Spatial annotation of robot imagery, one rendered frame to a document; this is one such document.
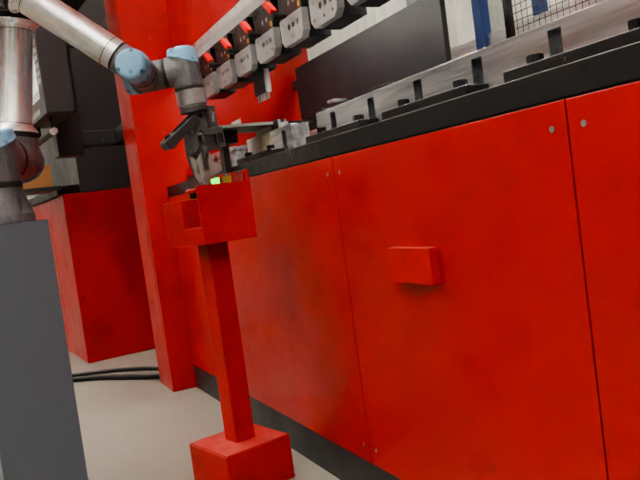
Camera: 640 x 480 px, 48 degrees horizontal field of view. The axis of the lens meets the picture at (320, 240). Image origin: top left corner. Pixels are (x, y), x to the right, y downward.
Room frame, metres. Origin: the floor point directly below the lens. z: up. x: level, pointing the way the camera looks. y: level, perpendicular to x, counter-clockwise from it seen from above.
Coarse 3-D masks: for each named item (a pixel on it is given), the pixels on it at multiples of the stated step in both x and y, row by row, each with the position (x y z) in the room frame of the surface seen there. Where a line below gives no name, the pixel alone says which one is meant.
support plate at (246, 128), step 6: (222, 126) 2.22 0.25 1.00; (228, 126) 2.23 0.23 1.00; (234, 126) 2.24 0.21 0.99; (240, 126) 2.25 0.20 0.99; (246, 126) 2.25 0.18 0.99; (252, 126) 2.27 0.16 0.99; (258, 126) 2.29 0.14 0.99; (264, 126) 2.31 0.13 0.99; (240, 132) 2.42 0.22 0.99; (246, 132) 2.44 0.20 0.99
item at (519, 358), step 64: (448, 128) 1.26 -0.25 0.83; (512, 128) 1.11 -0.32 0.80; (576, 128) 0.99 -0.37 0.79; (256, 192) 2.13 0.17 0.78; (320, 192) 1.74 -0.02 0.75; (384, 192) 1.47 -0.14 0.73; (448, 192) 1.28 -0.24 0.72; (512, 192) 1.12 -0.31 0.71; (576, 192) 1.00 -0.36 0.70; (192, 256) 2.86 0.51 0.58; (256, 256) 2.20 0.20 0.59; (320, 256) 1.78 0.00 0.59; (384, 256) 1.50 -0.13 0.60; (448, 256) 1.30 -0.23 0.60; (512, 256) 1.14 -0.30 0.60; (576, 256) 1.02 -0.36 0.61; (192, 320) 2.99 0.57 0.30; (256, 320) 2.27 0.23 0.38; (320, 320) 1.83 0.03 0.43; (384, 320) 1.53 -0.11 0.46; (448, 320) 1.32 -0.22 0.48; (512, 320) 1.16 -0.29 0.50; (576, 320) 1.03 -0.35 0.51; (256, 384) 2.35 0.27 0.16; (320, 384) 1.88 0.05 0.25; (384, 384) 1.57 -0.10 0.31; (448, 384) 1.34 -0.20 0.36; (512, 384) 1.17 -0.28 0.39; (576, 384) 1.04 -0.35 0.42; (320, 448) 1.94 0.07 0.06; (384, 448) 1.60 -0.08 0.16; (448, 448) 1.37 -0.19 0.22; (512, 448) 1.19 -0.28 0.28; (576, 448) 1.06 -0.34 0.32
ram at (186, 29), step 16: (176, 0) 2.98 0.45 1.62; (192, 0) 2.79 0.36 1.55; (208, 0) 2.64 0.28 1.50; (224, 0) 2.49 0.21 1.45; (256, 0) 2.23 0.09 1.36; (176, 16) 3.01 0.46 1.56; (192, 16) 2.82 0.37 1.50; (208, 16) 2.66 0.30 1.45; (240, 16) 2.37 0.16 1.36; (176, 32) 3.04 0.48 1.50; (192, 32) 2.85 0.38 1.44; (224, 32) 2.53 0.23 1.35; (208, 48) 2.70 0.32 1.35
